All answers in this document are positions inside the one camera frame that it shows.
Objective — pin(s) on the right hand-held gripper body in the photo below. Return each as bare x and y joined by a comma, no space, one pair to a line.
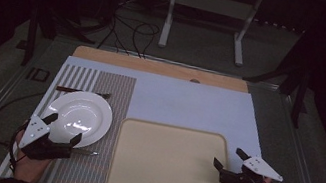
243,181

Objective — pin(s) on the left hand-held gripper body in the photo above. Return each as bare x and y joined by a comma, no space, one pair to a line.
39,147

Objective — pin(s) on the white round plate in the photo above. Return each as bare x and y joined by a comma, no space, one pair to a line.
85,115

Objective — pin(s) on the person's left hand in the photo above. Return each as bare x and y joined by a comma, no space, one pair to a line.
30,168

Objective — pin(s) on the beige plastic tray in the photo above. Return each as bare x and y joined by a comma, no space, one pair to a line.
171,164

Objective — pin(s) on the grey striped placemat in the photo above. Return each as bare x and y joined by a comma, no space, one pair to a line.
114,103

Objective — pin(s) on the pale blue table sheet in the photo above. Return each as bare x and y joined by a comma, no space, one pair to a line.
189,106

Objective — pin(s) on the black tripod stand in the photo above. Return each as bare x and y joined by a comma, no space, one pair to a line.
299,95
31,37

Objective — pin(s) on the wooden table board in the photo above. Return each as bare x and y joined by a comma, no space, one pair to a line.
155,67

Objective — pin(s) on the white metal stand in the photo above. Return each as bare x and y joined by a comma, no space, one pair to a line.
213,4

